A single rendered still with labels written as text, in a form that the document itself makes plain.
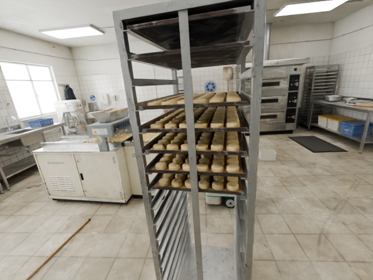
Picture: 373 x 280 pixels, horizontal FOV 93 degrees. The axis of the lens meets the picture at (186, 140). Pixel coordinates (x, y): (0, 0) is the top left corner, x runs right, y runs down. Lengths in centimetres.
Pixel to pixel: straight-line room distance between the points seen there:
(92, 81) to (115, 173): 505
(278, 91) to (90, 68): 597
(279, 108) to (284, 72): 94
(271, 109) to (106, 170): 450
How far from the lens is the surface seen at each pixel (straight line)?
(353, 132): 536
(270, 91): 549
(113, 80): 683
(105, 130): 235
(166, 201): 106
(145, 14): 71
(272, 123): 565
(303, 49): 696
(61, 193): 328
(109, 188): 272
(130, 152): 251
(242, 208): 86
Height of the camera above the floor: 157
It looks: 17 degrees down
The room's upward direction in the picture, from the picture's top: 4 degrees counter-clockwise
